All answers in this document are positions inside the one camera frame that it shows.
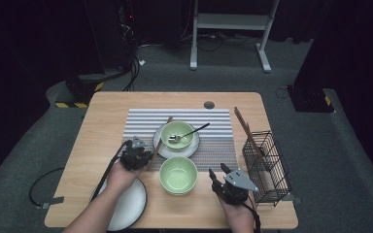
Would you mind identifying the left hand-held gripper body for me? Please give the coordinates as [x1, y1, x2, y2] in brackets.
[119, 135, 149, 172]

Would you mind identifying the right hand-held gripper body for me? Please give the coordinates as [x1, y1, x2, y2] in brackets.
[213, 168, 260, 206]

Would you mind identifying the white plate with dark rim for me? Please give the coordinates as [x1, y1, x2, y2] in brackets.
[90, 178, 149, 232]
[153, 121, 201, 159]

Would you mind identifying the metal spoon with black handle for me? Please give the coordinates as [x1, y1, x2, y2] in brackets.
[167, 121, 211, 145]

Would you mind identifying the green ceramic bowl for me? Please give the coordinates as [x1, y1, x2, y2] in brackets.
[158, 155, 199, 195]
[160, 120, 196, 152]
[163, 188, 193, 197]

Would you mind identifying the black wire basket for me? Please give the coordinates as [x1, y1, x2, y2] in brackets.
[242, 130, 293, 208]

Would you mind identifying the person's left hand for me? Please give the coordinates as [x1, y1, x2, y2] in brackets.
[106, 161, 144, 192]

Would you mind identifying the person's right hand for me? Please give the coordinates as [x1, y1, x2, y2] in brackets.
[218, 194, 257, 228]

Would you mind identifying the striped woven placemat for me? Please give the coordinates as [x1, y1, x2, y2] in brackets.
[122, 109, 239, 173]

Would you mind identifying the grey tape strip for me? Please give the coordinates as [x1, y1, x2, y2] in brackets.
[40, 196, 65, 210]
[281, 193, 303, 206]

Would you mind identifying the black stand base striped edge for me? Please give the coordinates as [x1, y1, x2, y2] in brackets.
[54, 75, 105, 110]
[286, 84, 335, 114]

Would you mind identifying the black computer tower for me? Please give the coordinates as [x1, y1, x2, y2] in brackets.
[83, 0, 138, 73]

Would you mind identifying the white-framed desk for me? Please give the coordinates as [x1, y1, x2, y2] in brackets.
[188, 0, 281, 74]

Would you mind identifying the black curtain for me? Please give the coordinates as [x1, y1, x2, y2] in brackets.
[292, 0, 373, 188]
[0, 0, 105, 188]

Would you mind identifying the left hand-held gripper cable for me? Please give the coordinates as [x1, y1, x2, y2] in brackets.
[28, 139, 133, 210]

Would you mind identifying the hand-held gripper cable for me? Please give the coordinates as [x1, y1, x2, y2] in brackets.
[241, 202, 262, 233]
[28, 139, 133, 210]

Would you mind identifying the right hand-held gripper cable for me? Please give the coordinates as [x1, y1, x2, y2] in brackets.
[241, 202, 262, 233]

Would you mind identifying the black floor cable bundle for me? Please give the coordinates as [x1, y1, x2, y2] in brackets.
[120, 54, 142, 92]

